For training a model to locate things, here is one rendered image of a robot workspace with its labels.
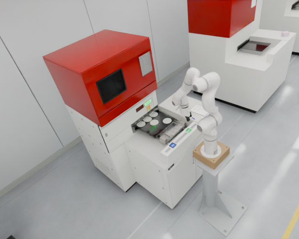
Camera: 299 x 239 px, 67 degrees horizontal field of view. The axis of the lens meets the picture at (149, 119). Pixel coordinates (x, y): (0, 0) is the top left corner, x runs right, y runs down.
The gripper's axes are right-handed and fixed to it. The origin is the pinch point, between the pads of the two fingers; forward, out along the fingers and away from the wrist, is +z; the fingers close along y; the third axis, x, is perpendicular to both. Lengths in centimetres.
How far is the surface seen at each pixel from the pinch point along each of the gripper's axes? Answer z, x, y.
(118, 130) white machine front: -3, -47, -59
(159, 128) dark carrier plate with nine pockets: 14.3, -10.8, -37.1
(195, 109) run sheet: 11.4, 32.3, -17.7
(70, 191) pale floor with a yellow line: 83, -114, -147
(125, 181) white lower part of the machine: 73, -61, -75
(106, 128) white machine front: -15, -60, -56
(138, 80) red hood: -44, -10, -45
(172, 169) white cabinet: 39, -36, -4
